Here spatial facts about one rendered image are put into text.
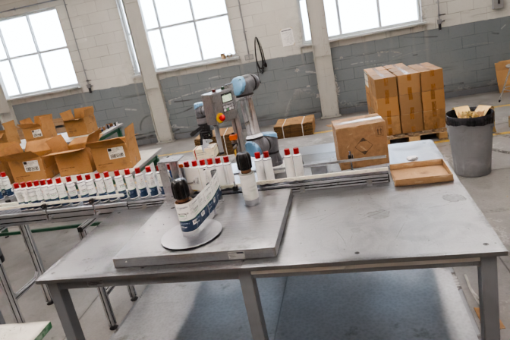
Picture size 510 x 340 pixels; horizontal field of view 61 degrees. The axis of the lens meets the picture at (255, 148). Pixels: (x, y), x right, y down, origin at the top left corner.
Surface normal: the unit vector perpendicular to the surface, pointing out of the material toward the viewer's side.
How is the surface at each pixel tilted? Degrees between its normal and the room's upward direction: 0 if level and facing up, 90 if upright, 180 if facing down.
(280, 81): 90
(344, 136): 90
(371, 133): 90
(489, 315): 90
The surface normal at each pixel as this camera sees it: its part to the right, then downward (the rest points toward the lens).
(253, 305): -0.18, 0.30
